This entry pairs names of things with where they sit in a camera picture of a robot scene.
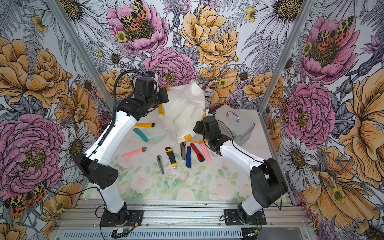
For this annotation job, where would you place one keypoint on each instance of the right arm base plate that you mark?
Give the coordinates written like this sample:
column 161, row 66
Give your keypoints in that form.
column 237, row 217

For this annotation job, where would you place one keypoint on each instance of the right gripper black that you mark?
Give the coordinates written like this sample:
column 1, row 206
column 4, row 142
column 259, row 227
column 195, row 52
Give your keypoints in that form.
column 199, row 125

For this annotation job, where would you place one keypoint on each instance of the grey metal utility knife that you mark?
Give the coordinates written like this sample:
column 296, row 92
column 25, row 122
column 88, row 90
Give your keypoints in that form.
column 183, row 150

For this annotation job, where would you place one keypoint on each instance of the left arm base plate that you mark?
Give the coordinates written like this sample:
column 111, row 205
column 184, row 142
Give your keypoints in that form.
column 124, row 218

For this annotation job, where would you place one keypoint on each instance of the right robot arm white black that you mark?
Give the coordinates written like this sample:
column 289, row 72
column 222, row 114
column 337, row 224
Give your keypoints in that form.
column 267, row 180

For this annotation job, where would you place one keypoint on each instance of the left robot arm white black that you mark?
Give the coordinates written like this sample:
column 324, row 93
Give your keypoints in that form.
column 94, row 163

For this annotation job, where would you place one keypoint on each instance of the silver aluminium case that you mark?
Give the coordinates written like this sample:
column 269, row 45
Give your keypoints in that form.
column 233, row 124

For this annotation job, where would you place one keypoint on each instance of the teal utility knife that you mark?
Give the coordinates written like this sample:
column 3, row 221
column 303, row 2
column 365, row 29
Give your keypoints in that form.
column 141, row 134

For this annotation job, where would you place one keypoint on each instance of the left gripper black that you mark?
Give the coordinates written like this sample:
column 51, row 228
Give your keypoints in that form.
column 162, row 91

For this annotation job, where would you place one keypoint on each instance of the red utility knife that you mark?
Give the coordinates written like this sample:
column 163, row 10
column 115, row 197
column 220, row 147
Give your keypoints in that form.
column 199, row 155

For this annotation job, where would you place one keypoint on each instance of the small grey art knife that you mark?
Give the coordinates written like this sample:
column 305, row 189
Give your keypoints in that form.
column 160, row 163

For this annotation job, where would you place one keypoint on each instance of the pink grey utility knife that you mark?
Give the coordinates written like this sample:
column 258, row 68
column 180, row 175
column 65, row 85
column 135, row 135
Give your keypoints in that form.
column 133, row 153

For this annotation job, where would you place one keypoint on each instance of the black yellow utility knife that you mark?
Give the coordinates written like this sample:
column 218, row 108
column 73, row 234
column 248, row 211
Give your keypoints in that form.
column 171, row 156

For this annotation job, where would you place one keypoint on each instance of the blue utility knife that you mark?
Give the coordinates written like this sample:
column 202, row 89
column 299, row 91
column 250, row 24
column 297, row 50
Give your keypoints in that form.
column 188, row 157

